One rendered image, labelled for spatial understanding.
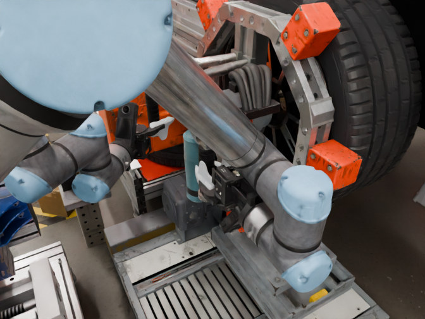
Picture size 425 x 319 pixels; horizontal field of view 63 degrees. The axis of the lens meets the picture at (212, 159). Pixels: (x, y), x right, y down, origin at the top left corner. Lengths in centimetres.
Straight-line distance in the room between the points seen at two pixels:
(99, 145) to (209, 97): 35
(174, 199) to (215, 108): 94
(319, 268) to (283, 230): 8
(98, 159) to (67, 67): 55
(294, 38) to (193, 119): 37
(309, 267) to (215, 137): 24
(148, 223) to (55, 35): 148
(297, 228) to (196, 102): 23
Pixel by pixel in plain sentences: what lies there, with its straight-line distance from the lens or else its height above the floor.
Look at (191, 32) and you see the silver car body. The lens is 170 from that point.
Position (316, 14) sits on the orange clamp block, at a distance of 76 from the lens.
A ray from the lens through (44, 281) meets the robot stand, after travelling 72.
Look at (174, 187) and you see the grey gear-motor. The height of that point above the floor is 40.
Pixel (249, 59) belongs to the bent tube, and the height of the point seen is 102.
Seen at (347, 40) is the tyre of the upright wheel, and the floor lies 109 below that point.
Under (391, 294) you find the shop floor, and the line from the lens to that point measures 174.
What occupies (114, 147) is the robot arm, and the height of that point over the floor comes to 85.
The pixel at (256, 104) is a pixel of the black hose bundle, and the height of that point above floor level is 99.
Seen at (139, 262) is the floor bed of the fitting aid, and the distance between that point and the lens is 159.
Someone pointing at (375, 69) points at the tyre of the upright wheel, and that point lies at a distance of 85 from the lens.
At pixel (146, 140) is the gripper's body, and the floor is 80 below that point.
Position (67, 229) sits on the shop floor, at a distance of 194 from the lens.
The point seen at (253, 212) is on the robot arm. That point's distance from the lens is 62.
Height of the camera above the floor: 131
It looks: 35 degrees down
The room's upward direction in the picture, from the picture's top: straight up
